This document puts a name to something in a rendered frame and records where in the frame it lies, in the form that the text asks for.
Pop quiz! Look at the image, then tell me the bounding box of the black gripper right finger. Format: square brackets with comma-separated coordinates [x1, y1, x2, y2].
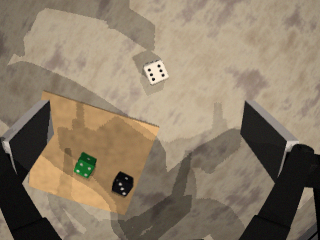
[239, 100, 320, 240]

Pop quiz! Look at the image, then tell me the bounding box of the green die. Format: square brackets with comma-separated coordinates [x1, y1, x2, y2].
[73, 152, 97, 178]

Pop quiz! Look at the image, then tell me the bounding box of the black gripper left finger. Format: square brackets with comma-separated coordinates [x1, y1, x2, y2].
[0, 100, 62, 240]

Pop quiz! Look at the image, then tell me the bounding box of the tan mat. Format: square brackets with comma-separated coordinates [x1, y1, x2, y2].
[29, 90, 159, 215]

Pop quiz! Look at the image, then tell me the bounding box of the black die with white pips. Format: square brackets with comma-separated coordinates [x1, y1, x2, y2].
[112, 171, 133, 197]

